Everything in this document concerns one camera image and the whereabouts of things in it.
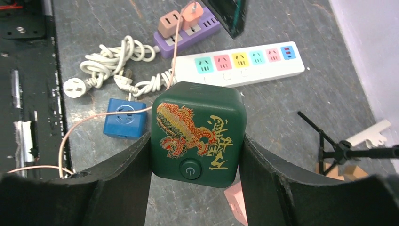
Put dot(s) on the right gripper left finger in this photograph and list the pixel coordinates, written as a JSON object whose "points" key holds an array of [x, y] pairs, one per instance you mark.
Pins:
{"points": [[112, 193]]}

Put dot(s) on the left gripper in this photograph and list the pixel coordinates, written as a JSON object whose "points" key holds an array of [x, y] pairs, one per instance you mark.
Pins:
{"points": [[232, 14]]}

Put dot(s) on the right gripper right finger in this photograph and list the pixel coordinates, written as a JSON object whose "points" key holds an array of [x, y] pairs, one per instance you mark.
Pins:
{"points": [[279, 193]]}

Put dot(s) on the pink cube socket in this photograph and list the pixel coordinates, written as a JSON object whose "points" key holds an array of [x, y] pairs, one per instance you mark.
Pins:
{"points": [[235, 199]]}

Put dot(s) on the white multicolour power strip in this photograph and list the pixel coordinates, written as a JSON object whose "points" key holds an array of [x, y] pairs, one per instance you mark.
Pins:
{"points": [[241, 66]]}

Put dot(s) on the brown charger plug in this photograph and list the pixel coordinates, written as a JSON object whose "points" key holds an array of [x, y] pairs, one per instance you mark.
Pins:
{"points": [[168, 24]]}

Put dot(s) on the blue cube socket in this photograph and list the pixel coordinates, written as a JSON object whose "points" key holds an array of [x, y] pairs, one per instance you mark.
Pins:
{"points": [[124, 124]]}

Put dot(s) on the purple USB power strip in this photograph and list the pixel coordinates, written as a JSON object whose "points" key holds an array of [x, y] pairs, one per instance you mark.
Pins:
{"points": [[207, 26]]}

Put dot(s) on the dark green cube socket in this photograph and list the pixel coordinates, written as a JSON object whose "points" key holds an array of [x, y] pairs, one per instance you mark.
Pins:
{"points": [[197, 131]]}

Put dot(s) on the pink charger plug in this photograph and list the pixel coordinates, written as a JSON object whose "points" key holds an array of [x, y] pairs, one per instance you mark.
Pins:
{"points": [[191, 15]]}

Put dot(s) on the upper wooden block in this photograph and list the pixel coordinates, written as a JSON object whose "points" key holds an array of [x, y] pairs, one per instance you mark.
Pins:
{"points": [[354, 172]]}

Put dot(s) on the black tripod stand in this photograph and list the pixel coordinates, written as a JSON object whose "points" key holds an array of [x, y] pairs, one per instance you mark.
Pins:
{"points": [[331, 154]]}

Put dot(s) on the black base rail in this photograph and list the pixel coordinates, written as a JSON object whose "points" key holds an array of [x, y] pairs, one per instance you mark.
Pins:
{"points": [[32, 115]]}

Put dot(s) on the white bracket piece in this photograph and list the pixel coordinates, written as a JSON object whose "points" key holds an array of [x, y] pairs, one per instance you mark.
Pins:
{"points": [[371, 136]]}

